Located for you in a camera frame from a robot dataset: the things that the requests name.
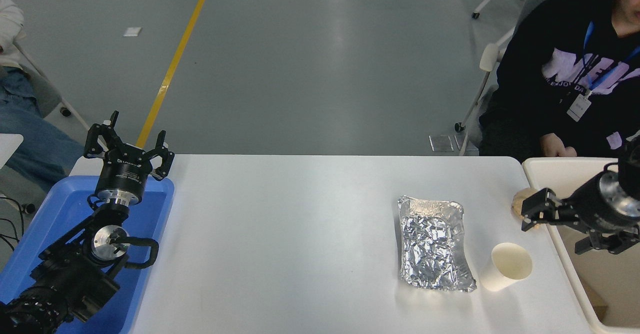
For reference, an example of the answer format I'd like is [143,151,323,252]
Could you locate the white framed office chair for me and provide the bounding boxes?
[454,0,581,157]

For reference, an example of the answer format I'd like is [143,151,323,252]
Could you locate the person's hand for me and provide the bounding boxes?
[541,133,578,157]

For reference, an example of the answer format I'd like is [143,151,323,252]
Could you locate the person with lanyard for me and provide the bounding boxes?
[478,0,640,158]

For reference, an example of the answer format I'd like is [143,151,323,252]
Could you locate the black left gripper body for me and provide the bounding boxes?
[96,144,156,198]

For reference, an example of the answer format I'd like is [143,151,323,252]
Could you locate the blue lanyard with badge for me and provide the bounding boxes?
[566,21,640,123]

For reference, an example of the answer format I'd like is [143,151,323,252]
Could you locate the white side table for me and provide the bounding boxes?
[0,134,24,168]

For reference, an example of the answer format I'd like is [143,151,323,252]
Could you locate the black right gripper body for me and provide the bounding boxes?
[565,173,638,233]

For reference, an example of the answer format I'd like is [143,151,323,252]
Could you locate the white paper cup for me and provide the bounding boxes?
[478,242,534,292]

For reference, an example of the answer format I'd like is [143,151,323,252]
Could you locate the black cables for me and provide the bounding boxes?
[0,196,26,254]

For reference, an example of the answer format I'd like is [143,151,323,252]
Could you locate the large pale bin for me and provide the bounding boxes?
[521,157,640,334]

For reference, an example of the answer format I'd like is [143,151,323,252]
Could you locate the blue plastic tray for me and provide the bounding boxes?
[0,175,175,334]

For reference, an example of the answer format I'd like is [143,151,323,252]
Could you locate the crumpled tan paper ball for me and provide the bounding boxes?
[511,188,543,230]

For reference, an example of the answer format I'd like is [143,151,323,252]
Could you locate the crumpled foil tray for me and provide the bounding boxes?
[397,195,477,293]

